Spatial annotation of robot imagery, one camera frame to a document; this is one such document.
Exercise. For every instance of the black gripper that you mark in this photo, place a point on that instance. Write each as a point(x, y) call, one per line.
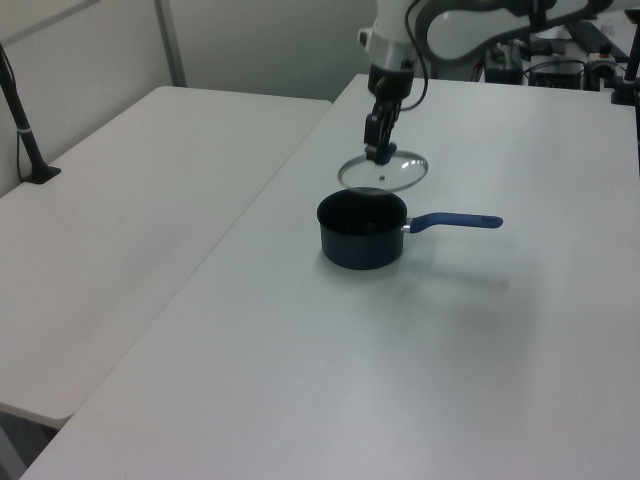
point(391, 82)

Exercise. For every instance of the glass lid with blue knob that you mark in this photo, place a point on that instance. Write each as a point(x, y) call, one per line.
point(395, 172)

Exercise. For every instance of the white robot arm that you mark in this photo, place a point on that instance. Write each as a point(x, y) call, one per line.
point(450, 35)

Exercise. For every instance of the black electronic equipment box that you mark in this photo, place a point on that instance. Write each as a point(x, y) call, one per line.
point(562, 74)

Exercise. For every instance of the white side table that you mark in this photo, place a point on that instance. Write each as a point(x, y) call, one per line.
point(100, 225)

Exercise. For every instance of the grey partition post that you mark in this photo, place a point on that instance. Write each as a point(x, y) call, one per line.
point(172, 42)

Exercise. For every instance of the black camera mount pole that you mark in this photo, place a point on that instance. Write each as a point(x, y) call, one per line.
point(25, 135)
point(631, 55)

